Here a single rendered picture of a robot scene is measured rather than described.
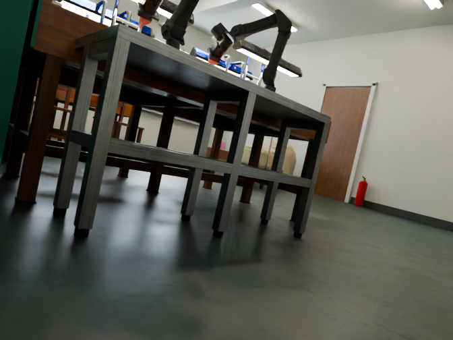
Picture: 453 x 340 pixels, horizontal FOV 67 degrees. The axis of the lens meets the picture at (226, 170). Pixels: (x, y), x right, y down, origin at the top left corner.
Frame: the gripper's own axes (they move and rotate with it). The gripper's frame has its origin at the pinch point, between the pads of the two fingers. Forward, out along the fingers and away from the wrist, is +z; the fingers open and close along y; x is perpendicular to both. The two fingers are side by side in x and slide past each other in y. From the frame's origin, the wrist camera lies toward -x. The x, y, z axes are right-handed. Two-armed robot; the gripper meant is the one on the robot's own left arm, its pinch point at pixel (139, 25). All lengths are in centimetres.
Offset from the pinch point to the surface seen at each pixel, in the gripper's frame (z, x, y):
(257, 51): -1, -27, -86
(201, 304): -22, 131, 9
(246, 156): 189, -100, -263
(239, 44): 0, -26, -71
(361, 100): 82, -193, -475
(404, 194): 96, -15, -486
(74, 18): -2.3, 16.9, 30.3
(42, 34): 4.1, 24.4, 39.9
